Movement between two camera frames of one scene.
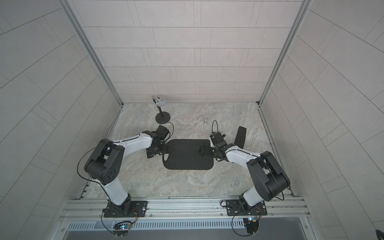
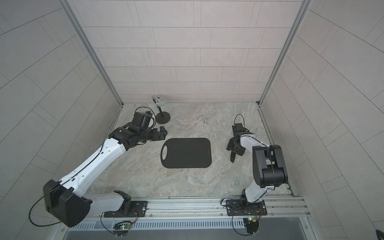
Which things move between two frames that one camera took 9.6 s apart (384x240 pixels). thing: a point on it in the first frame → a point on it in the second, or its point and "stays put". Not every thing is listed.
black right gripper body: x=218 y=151 → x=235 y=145
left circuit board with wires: x=120 y=228 stays put
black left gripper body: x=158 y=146 → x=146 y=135
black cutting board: x=185 y=155 stays put
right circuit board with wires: x=252 y=224 stays put
